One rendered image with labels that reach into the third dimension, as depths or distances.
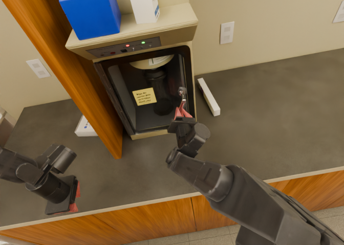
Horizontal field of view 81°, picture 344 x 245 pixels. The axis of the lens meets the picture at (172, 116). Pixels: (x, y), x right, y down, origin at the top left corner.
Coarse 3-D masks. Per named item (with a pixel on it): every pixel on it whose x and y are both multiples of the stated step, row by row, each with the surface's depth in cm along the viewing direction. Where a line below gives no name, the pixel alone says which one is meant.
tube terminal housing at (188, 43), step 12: (120, 0) 52; (168, 0) 53; (180, 0) 54; (120, 12) 54; (132, 12) 54; (156, 48) 63; (96, 60) 64; (192, 60) 68; (192, 72) 72; (156, 132) 96
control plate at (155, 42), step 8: (144, 40) 52; (152, 40) 53; (96, 48) 51; (104, 48) 52; (112, 48) 53; (120, 48) 54; (128, 48) 56; (136, 48) 57; (144, 48) 58; (96, 56) 58; (104, 56) 59
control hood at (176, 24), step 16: (128, 16) 53; (160, 16) 50; (176, 16) 49; (192, 16) 48; (128, 32) 47; (144, 32) 47; (160, 32) 48; (176, 32) 50; (192, 32) 52; (80, 48) 49
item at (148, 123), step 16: (176, 48) 63; (112, 64) 64; (128, 64) 65; (144, 64) 66; (160, 64) 66; (176, 64) 67; (112, 80) 69; (128, 80) 70; (144, 80) 70; (160, 80) 71; (176, 80) 72; (192, 80) 73; (128, 96) 75; (160, 96) 77; (176, 96) 78; (192, 96) 79; (128, 112) 81; (144, 112) 82; (160, 112) 83; (192, 112) 86; (144, 128) 90; (160, 128) 92
